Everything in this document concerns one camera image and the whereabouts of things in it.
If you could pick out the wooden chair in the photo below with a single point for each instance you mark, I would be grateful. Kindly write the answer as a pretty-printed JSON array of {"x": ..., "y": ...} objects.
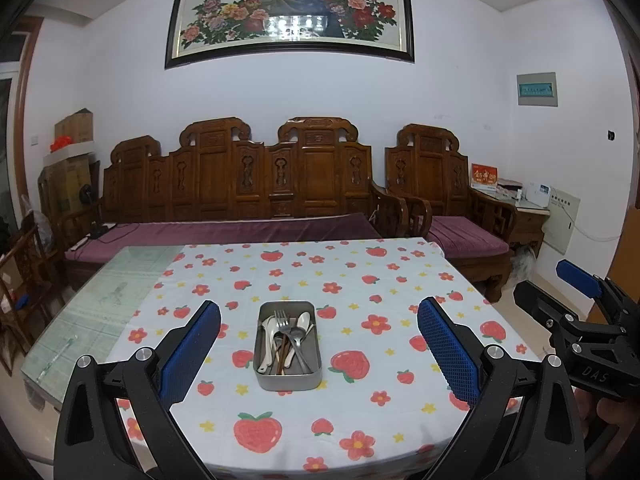
[{"x": 30, "y": 265}]

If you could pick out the purple armchair cushion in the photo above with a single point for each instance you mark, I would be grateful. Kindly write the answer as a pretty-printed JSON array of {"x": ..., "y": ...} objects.
[{"x": 465, "y": 235}]

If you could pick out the white oval plastic spoon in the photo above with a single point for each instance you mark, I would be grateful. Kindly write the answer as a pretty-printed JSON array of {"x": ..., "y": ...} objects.
[{"x": 304, "y": 319}]

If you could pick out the carved wooden sofa bench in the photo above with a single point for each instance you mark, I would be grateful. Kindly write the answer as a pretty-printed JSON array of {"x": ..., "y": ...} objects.
[{"x": 315, "y": 180}]

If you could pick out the rectangular metal tin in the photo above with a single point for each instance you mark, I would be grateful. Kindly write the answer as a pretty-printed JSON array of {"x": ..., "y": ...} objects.
[{"x": 287, "y": 381}]

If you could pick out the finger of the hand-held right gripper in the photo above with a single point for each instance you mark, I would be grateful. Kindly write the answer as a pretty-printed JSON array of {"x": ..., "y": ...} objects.
[
  {"x": 537, "y": 300},
  {"x": 580, "y": 276}
]

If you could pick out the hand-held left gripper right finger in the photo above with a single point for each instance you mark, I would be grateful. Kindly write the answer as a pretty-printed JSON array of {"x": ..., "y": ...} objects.
[{"x": 445, "y": 350}]

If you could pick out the strawberry flower print tablecloth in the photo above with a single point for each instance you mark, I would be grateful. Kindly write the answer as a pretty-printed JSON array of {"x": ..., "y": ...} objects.
[{"x": 325, "y": 270}]

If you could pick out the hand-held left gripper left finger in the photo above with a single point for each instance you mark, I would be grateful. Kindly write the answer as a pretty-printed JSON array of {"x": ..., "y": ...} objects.
[{"x": 192, "y": 345}]

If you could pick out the framed peacock flower painting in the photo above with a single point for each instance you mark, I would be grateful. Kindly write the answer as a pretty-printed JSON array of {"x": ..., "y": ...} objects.
[{"x": 225, "y": 45}]

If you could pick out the large cardboard box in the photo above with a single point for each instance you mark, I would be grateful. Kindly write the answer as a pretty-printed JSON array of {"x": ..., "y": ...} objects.
[{"x": 65, "y": 185}]

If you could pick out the person's right hand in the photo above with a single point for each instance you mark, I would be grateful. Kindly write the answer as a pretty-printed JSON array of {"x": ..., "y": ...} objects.
[{"x": 612, "y": 417}]

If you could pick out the small cardboard box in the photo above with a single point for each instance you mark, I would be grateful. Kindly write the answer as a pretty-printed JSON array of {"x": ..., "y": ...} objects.
[{"x": 75, "y": 125}]

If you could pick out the white box on side table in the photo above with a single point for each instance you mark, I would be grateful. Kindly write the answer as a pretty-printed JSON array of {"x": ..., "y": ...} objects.
[{"x": 539, "y": 194}]

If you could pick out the white round plastic spoon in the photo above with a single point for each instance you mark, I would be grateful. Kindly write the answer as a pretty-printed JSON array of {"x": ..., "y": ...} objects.
[{"x": 267, "y": 323}]

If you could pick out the small black fan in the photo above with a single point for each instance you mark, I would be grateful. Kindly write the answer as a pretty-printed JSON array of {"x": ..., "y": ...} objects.
[{"x": 88, "y": 195}]

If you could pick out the brown wooden door frame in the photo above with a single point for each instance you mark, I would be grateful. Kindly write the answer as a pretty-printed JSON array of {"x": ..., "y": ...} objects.
[{"x": 25, "y": 110}]

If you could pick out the carved wooden armchair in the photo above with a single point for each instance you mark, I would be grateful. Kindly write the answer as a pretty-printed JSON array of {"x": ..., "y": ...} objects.
[{"x": 430, "y": 170}]

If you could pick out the grey wall distribution box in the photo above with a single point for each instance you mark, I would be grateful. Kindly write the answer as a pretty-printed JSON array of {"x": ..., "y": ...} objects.
[{"x": 537, "y": 90}]

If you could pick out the dark brown wooden chopstick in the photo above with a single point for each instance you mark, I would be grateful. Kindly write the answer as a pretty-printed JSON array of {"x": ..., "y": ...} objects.
[
  {"x": 283, "y": 357},
  {"x": 287, "y": 357}
]

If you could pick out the wooden side table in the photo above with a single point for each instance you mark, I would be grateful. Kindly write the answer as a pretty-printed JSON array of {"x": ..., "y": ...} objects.
[{"x": 530, "y": 220}]

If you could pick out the white plastic bag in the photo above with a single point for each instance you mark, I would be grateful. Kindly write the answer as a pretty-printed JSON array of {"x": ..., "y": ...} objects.
[{"x": 523, "y": 267}]

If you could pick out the red gift box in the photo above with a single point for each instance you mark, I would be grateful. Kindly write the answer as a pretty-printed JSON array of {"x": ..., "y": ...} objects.
[{"x": 484, "y": 176}]

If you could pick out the large metal spoon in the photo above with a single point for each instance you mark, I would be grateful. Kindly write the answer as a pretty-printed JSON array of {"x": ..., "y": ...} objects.
[{"x": 297, "y": 335}]

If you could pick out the metal fork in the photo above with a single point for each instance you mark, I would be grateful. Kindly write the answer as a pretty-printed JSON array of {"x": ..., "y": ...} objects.
[{"x": 281, "y": 321}]

